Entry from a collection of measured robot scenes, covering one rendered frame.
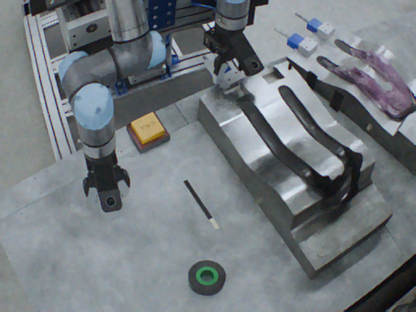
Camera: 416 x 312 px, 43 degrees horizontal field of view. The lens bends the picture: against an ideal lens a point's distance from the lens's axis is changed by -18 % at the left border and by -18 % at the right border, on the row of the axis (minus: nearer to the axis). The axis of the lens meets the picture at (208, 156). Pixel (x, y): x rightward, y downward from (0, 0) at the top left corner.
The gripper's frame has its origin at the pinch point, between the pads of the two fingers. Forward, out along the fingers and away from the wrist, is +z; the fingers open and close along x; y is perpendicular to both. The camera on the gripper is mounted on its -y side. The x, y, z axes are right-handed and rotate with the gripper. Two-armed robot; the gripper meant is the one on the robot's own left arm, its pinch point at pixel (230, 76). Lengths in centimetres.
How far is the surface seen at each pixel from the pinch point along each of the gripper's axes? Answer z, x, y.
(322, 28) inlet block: -3.6, -33.2, -2.2
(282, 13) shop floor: 85, -100, 66
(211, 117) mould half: -3.0, 13.1, -8.3
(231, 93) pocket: -1.7, 4.1, -5.0
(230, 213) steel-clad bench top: 4.6, 22.2, -26.8
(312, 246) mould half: -1.4, 15.7, -47.0
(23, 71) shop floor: 85, 24, 115
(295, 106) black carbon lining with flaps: -3.5, -5.0, -17.6
